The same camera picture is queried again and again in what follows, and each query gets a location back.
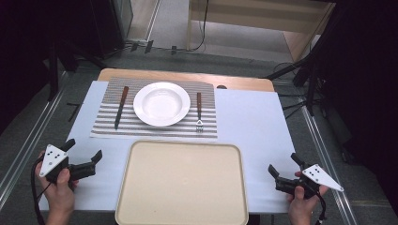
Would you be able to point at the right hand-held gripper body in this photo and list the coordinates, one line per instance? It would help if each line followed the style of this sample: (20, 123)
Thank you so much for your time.
(320, 178)

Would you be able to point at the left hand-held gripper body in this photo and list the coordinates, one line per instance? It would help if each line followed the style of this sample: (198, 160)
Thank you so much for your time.
(53, 157)

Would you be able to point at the white plate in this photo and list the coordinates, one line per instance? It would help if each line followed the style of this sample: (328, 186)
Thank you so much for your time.
(161, 104)

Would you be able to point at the beige tray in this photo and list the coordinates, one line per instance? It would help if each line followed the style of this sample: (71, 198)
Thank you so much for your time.
(183, 184)

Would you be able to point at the person's right hand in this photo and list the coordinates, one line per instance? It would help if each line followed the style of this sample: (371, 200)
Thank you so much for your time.
(300, 207)

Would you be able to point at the person's left hand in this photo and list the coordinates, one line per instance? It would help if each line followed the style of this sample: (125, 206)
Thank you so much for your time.
(59, 195)

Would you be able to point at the light blue table mat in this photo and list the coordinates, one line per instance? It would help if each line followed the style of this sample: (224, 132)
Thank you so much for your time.
(250, 125)

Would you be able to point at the black metal stand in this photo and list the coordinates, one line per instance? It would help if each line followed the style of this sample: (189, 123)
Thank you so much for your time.
(53, 72)
(309, 62)

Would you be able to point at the dark round table grommet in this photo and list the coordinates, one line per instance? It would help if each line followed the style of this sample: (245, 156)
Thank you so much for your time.
(221, 86)

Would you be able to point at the striped placemat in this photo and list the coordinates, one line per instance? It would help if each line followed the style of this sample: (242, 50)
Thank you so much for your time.
(206, 93)

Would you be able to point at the black cabinet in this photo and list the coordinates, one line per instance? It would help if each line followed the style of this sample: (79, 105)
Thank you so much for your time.
(106, 25)

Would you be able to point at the light wooden shelf unit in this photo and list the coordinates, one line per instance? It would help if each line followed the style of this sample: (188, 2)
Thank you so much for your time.
(250, 18)

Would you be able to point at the metal floor rail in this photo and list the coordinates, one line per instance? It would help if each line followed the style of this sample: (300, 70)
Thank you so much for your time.
(28, 137)
(328, 168)

